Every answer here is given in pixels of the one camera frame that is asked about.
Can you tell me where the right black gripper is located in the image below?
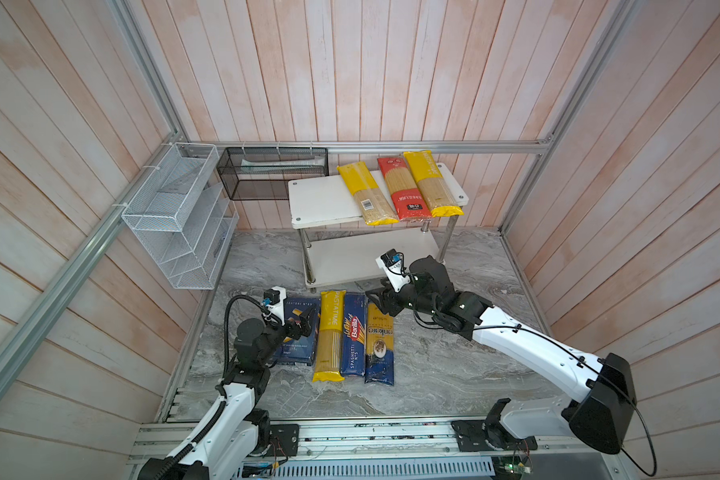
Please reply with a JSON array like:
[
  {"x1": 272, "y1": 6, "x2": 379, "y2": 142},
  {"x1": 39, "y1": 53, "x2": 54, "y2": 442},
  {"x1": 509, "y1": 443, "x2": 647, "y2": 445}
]
[{"x1": 364, "y1": 275, "x2": 437, "y2": 318}]

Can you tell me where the blue Barilla spaghetti box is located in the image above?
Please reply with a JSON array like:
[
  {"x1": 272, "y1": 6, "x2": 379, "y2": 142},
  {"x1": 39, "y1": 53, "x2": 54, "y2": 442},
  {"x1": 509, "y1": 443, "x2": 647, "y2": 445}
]
[{"x1": 340, "y1": 293, "x2": 367, "y2": 377}]

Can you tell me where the dark blue spaghetti bag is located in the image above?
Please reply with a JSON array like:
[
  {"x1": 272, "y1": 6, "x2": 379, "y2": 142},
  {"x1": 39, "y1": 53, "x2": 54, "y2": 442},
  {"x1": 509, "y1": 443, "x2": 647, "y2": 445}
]
[{"x1": 365, "y1": 303, "x2": 395, "y2": 386}]

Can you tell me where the red spaghetti bag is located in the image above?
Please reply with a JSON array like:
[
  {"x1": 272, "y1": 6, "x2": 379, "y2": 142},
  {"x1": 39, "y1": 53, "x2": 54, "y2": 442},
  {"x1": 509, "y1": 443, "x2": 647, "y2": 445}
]
[{"x1": 377, "y1": 157, "x2": 431, "y2": 221}]

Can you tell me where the yellow spaghetti bag with barcode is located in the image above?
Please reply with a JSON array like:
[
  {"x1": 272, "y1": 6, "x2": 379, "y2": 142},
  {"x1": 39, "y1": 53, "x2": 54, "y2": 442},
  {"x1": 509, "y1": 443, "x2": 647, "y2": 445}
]
[{"x1": 338, "y1": 162, "x2": 399, "y2": 226}]

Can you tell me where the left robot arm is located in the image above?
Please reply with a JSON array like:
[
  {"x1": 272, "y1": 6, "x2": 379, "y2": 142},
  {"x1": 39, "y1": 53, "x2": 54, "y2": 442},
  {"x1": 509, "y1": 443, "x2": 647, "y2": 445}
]
[{"x1": 138, "y1": 287, "x2": 318, "y2": 479}]

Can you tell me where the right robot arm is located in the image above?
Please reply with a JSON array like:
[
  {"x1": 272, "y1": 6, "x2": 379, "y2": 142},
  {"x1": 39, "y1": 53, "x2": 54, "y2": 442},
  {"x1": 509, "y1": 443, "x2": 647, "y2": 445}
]
[{"x1": 366, "y1": 249, "x2": 642, "y2": 455}]

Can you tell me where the blue Barilla pasta box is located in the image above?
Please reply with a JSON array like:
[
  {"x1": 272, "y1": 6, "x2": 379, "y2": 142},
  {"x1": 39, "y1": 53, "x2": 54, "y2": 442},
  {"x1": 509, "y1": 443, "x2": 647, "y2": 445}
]
[{"x1": 274, "y1": 297, "x2": 321, "y2": 366}]

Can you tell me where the white two-tier shelf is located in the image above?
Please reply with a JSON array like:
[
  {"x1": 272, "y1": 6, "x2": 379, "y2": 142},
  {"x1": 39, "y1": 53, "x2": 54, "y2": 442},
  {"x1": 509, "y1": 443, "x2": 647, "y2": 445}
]
[{"x1": 288, "y1": 176, "x2": 458, "y2": 289}]

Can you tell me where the yellow Pastatime spaghetti bag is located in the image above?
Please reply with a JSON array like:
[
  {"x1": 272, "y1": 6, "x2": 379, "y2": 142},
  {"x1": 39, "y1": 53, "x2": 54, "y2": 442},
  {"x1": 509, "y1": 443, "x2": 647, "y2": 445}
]
[{"x1": 312, "y1": 290, "x2": 346, "y2": 382}]

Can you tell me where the black mesh basket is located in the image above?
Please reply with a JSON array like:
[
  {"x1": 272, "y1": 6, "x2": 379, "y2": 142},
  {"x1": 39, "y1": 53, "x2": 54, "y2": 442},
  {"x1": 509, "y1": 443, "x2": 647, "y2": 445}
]
[{"x1": 216, "y1": 146, "x2": 329, "y2": 201}]

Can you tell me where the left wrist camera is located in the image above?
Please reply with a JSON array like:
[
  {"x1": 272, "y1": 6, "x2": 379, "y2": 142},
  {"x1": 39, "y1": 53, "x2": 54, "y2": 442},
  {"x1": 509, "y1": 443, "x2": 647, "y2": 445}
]
[{"x1": 262, "y1": 286, "x2": 287, "y2": 325}]

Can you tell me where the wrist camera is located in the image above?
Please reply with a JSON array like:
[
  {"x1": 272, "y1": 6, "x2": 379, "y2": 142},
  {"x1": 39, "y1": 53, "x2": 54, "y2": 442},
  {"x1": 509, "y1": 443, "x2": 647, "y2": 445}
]
[
  {"x1": 376, "y1": 249, "x2": 410, "y2": 292},
  {"x1": 262, "y1": 286, "x2": 287, "y2": 325}
]

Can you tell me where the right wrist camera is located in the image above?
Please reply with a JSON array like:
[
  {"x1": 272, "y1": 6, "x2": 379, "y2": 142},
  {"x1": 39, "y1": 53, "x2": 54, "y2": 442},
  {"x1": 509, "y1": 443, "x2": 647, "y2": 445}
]
[{"x1": 376, "y1": 249, "x2": 410, "y2": 292}]

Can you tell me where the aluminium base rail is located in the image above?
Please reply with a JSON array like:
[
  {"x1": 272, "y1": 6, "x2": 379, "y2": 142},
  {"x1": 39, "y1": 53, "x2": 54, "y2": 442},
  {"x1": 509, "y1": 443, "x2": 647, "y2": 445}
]
[{"x1": 231, "y1": 417, "x2": 637, "y2": 479}]

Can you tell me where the white wire mesh rack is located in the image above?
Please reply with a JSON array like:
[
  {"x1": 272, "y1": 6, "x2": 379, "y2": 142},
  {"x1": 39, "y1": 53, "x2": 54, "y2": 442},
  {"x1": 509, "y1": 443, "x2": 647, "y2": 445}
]
[{"x1": 122, "y1": 143, "x2": 239, "y2": 290}]

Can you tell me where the aluminium frame back bar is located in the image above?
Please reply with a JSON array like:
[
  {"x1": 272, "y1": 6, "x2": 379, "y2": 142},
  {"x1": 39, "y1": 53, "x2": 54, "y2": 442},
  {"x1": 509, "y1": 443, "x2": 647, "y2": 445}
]
[{"x1": 179, "y1": 139, "x2": 550, "y2": 155}]

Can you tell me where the aluminium frame bar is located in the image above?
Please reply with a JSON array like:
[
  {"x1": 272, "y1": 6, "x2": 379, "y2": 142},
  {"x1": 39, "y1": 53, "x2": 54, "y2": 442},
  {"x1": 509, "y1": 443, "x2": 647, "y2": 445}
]
[
  {"x1": 179, "y1": 139, "x2": 550, "y2": 155},
  {"x1": 0, "y1": 132, "x2": 185, "y2": 402}
]

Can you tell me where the aluminium frame left bar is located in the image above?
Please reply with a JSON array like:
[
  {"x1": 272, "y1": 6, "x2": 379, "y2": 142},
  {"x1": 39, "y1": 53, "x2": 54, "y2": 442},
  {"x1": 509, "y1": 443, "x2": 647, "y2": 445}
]
[{"x1": 0, "y1": 132, "x2": 185, "y2": 402}]

